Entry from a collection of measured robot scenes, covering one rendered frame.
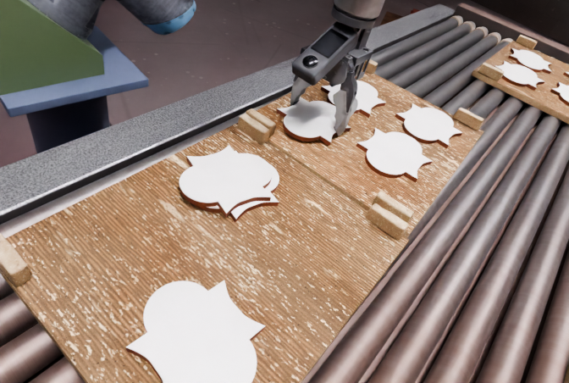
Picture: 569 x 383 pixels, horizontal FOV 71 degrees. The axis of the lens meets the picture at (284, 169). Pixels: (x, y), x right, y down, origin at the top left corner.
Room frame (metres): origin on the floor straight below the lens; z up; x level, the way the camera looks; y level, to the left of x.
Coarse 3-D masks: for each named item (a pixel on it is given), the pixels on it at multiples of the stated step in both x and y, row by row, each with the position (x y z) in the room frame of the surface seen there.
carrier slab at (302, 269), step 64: (128, 192) 0.35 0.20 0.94; (320, 192) 0.46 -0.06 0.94; (64, 256) 0.24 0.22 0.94; (128, 256) 0.26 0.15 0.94; (192, 256) 0.28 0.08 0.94; (256, 256) 0.31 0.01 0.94; (320, 256) 0.34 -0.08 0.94; (384, 256) 0.37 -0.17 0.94; (64, 320) 0.17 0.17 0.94; (128, 320) 0.19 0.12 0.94; (256, 320) 0.22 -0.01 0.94; (320, 320) 0.25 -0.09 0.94
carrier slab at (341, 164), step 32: (288, 96) 0.71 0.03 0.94; (320, 96) 0.74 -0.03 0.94; (384, 96) 0.82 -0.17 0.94; (416, 96) 0.86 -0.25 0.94; (352, 128) 0.65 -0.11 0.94; (384, 128) 0.69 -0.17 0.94; (320, 160) 0.53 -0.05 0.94; (352, 160) 0.56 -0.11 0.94; (448, 160) 0.64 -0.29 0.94; (352, 192) 0.48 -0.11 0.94; (384, 192) 0.50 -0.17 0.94; (416, 192) 0.52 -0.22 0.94; (416, 224) 0.44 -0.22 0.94
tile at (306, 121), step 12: (288, 108) 0.64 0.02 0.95; (300, 108) 0.65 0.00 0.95; (312, 108) 0.66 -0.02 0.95; (324, 108) 0.67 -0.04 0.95; (288, 120) 0.60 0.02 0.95; (300, 120) 0.61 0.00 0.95; (312, 120) 0.62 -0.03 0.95; (324, 120) 0.63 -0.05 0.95; (288, 132) 0.57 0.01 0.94; (300, 132) 0.57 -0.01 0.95; (312, 132) 0.59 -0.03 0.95; (324, 132) 0.60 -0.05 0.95
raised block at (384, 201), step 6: (378, 192) 0.46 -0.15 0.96; (378, 198) 0.45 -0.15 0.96; (384, 198) 0.45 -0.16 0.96; (390, 198) 0.46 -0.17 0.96; (372, 204) 0.45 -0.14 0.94; (378, 204) 0.45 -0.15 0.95; (384, 204) 0.45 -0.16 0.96; (390, 204) 0.44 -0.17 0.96; (396, 204) 0.45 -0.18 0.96; (390, 210) 0.44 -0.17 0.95; (396, 210) 0.44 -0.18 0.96; (402, 210) 0.44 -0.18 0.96; (408, 210) 0.44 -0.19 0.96; (402, 216) 0.43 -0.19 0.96; (408, 216) 0.43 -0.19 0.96
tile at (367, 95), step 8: (328, 88) 0.76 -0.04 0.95; (336, 88) 0.77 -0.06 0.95; (360, 88) 0.80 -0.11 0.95; (368, 88) 0.81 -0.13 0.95; (328, 96) 0.73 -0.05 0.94; (360, 96) 0.77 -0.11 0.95; (368, 96) 0.78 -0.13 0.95; (376, 96) 0.79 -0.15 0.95; (360, 104) 0.73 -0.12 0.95; (368, 104) 0.74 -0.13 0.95; (376, 104) 0.75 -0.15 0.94; (384, 104) 0.77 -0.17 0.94; (360, 112) 0.72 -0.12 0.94; (368, 112) 0.71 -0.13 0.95
